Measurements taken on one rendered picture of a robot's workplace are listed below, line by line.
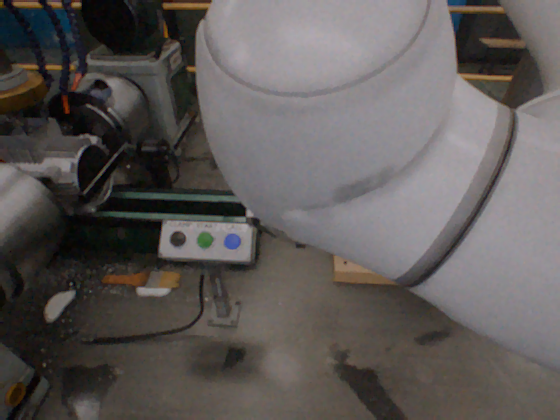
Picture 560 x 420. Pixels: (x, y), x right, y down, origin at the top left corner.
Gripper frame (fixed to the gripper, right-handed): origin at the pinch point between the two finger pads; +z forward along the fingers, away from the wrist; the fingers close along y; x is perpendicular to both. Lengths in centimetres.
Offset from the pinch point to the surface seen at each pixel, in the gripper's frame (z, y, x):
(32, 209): 11, 52, -5
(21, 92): 10, 59, -29
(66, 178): 23, 55, -15
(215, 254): 10.3, 15.0, 2.4
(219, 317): 31.5, 17.9, 14.8
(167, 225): 10.3, 24.5, -2.5
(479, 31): 344, -234, -351
